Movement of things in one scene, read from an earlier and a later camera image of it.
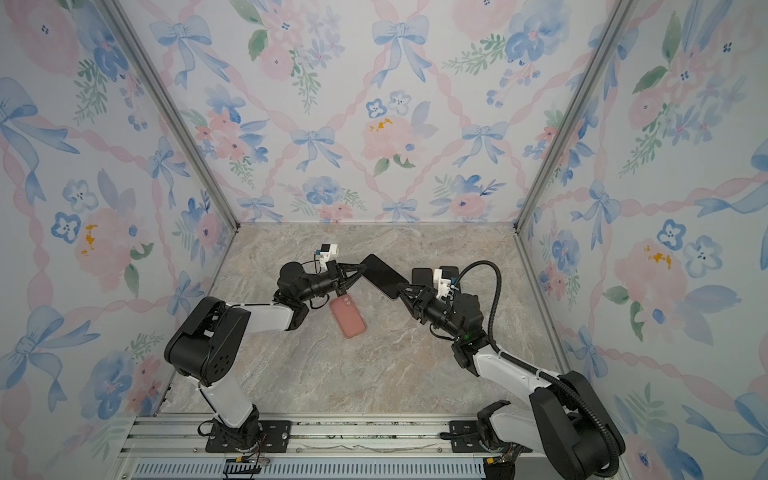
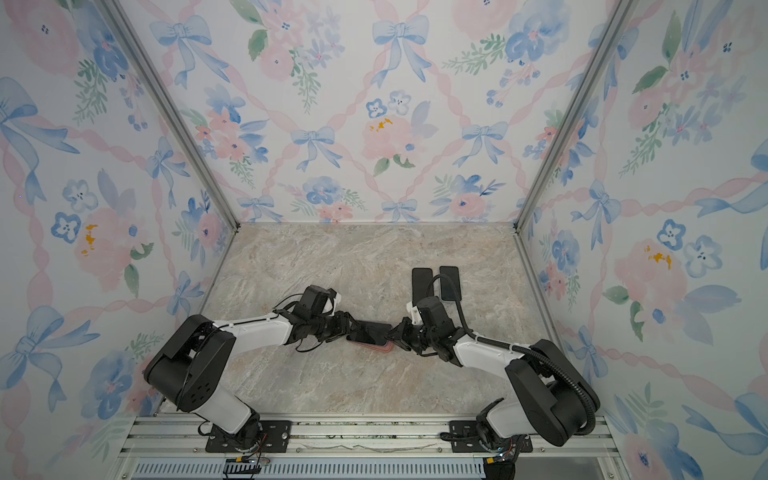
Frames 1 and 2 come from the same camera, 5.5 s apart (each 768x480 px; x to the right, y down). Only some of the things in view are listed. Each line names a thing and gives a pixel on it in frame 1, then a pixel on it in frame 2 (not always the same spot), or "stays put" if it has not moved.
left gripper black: (342, 271) -> (344, 325)
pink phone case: (348, 316) -> (388, 347)
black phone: (422, 276) stays put
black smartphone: (382, 276) -> (368, 332)
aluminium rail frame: (173, 447) stays put
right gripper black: (414, 306) -> (402, 330)
